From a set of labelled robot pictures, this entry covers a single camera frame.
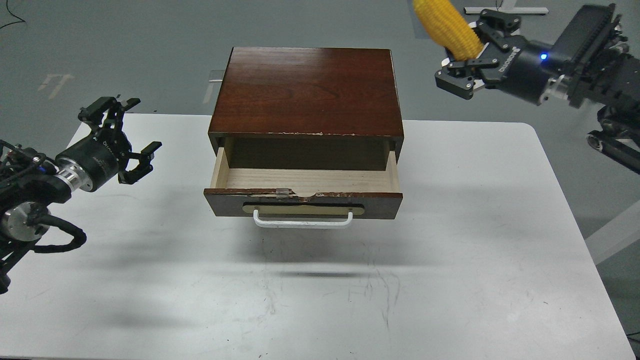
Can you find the brown wooden cabinet box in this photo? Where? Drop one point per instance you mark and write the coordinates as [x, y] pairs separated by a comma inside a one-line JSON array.
[[298, 92]]

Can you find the wooden drawer with white handle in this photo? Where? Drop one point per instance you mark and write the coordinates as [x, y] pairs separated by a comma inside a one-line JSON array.
[[304, 199]]

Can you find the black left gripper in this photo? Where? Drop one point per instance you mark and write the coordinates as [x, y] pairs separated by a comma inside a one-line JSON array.
[[89, 163]]

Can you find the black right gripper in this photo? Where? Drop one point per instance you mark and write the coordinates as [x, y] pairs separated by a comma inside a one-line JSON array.
[[521, 69]]

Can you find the yellow corn cob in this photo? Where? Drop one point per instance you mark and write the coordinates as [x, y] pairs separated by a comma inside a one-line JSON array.
[[447, 28]]

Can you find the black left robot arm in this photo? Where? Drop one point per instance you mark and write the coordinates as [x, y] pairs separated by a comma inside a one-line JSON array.
[[30, 181]]

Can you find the white table base foot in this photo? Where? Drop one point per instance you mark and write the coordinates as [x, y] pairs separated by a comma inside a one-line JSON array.
[[506, 6]]

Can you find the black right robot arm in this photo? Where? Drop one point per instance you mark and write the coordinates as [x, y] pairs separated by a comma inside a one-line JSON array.
[[590, 61]]

